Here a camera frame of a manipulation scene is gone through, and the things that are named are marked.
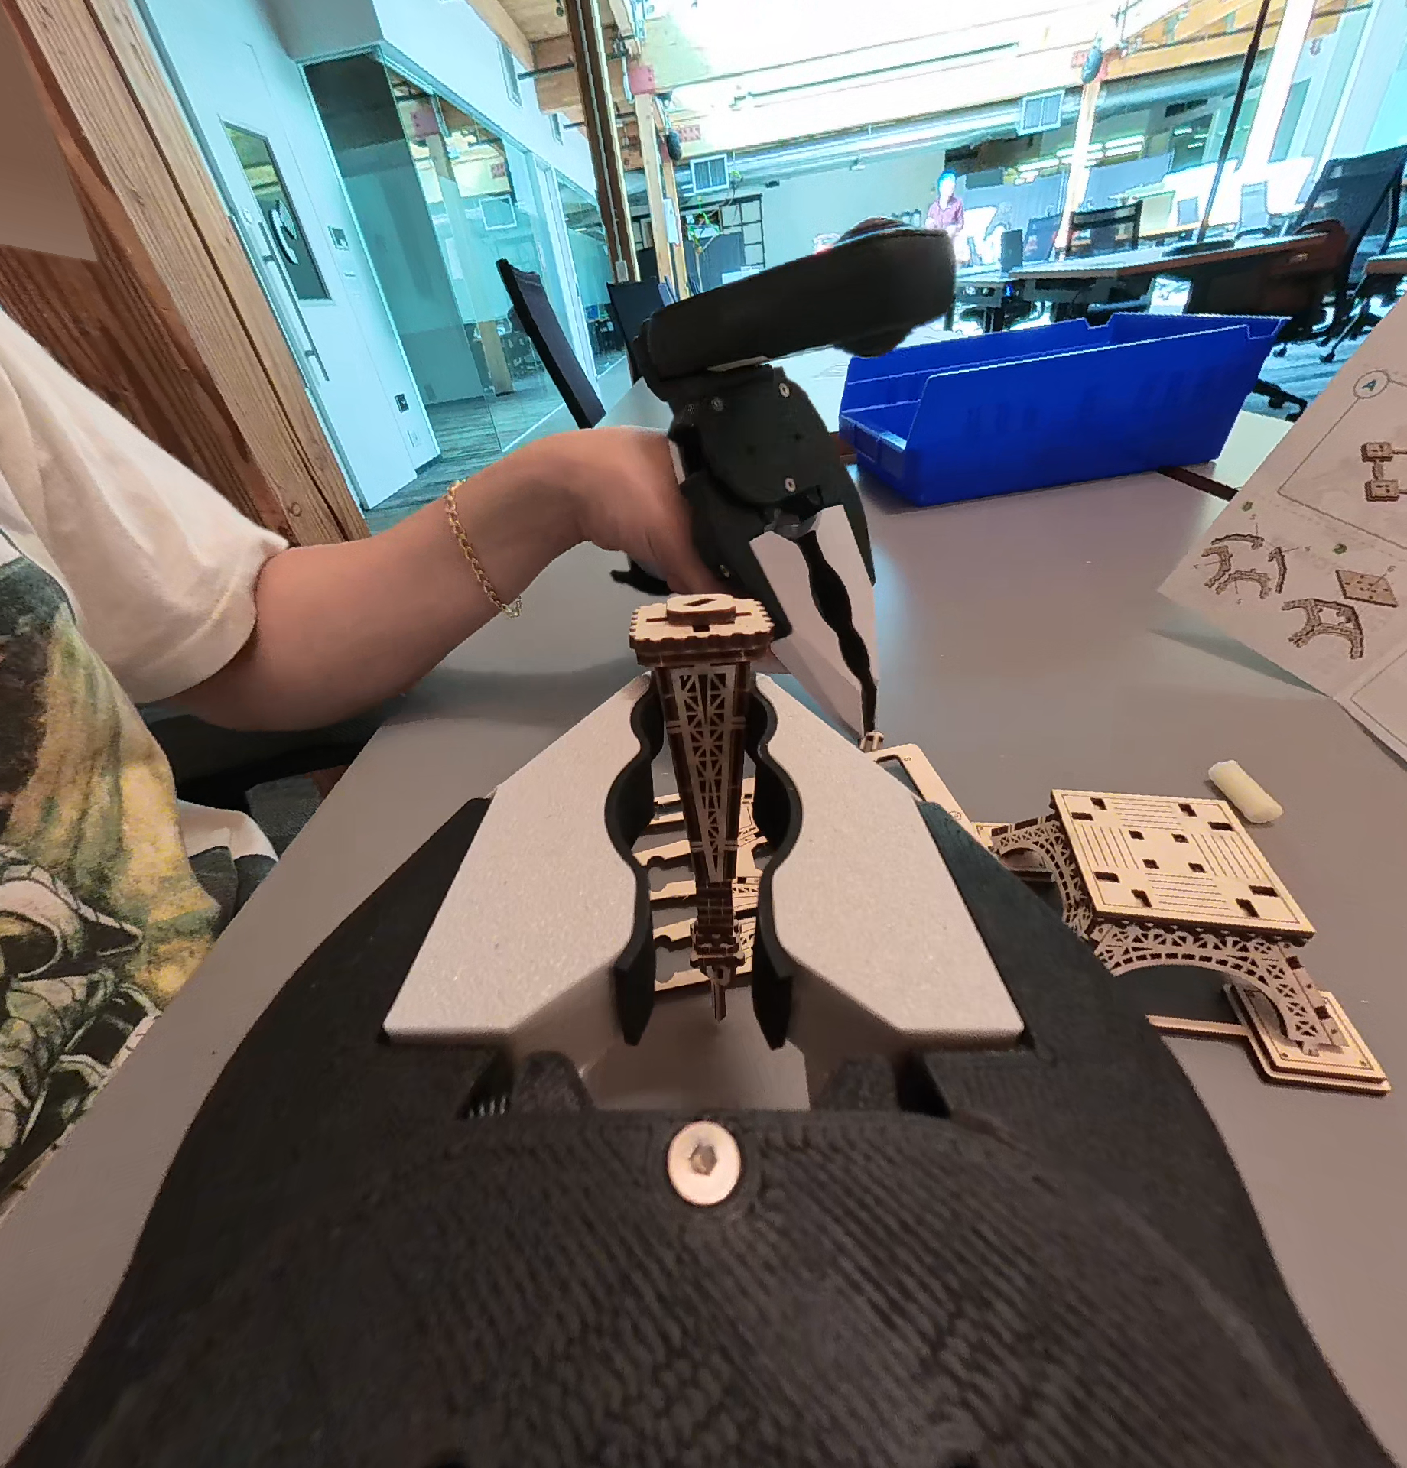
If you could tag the person's left forearm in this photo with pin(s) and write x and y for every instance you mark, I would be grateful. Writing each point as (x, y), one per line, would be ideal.
(358, 607)

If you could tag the grey desk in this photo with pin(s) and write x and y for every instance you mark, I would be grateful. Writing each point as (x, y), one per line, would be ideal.
(1059, 641)

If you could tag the wooden tower spire model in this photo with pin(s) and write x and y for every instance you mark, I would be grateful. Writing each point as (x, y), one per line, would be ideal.
(705, 746)

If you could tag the wooden tower base model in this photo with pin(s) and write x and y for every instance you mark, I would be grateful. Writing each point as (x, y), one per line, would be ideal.
(1186, 883)

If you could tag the person's white printed t-shirt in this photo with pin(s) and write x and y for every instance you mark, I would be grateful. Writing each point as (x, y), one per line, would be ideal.
(73, 803)

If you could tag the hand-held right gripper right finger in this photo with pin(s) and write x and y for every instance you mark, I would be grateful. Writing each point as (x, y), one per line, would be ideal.
(886, 919)

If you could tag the paper instruction sheet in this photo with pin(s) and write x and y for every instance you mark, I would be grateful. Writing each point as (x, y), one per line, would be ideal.
(1323, 551)

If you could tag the long wooden table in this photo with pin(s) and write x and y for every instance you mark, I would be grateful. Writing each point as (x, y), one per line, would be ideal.
(1174, 270)

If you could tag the black mesh office chair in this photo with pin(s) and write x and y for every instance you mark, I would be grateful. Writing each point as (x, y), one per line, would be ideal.
(1345, 230)

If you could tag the small white wax block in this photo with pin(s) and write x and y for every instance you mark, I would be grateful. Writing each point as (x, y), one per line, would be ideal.
(1246, 789)

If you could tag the blue plastic bin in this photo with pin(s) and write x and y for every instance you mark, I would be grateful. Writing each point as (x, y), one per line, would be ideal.
(1059, 401)

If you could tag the person's left hand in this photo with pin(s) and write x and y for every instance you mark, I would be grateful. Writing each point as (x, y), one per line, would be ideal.
(623, 493)

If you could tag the wooden cut-out parts sheet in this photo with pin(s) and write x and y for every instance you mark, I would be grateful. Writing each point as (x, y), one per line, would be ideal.
(922, 774)

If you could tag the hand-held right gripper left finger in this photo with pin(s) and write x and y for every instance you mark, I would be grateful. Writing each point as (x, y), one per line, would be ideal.
(520, 906)

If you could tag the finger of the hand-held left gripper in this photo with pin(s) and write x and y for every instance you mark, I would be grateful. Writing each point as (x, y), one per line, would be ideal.
(864, 572)
(800, 607)

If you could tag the wooden pillar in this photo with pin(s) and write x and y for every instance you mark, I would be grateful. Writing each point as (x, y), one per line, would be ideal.
(198, 286)

